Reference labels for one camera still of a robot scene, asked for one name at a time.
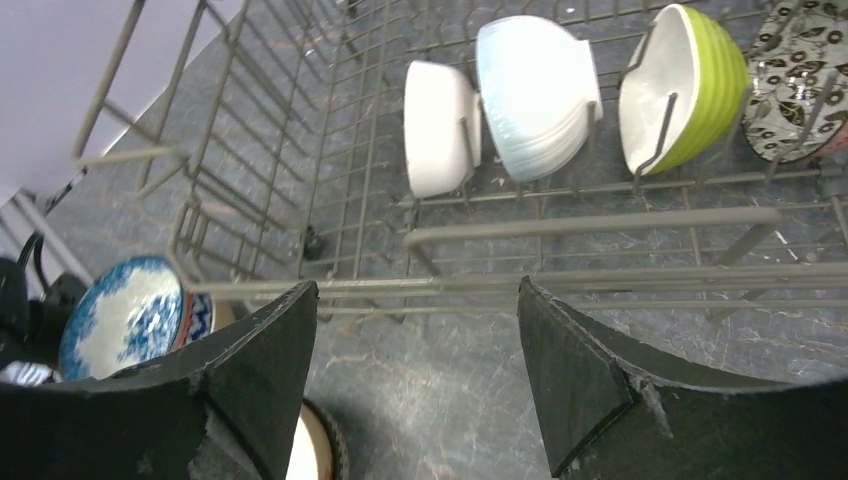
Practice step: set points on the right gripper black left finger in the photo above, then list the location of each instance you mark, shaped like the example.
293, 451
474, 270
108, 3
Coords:
150, 420

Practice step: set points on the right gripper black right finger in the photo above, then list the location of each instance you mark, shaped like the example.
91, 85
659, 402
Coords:
612, 407

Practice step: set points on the grey wire dish rack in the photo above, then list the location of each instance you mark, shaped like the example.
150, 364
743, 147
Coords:
284, 122

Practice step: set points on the green and white bowl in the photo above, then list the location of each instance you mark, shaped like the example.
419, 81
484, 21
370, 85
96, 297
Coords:
686, 80

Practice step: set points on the floral brown patterned bowl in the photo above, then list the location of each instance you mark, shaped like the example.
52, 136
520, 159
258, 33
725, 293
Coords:
798, 108

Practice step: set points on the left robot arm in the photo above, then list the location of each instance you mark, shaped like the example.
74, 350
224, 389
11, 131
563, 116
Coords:
32, 329

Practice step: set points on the pink bowl under blue bowl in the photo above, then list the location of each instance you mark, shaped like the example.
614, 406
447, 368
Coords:
197, 321

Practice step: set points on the blue floral bowl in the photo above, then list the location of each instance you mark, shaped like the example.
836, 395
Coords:
130, 314

